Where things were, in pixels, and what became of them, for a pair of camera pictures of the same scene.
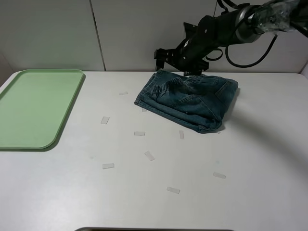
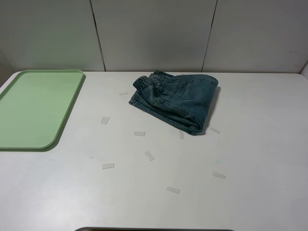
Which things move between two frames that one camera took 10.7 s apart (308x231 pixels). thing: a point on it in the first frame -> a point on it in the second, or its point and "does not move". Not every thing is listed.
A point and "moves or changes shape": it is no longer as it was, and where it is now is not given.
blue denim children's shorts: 198,102 moves or changes shape
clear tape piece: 108,165 does not move
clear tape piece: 141,133 does not move
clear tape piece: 218,174 does not move
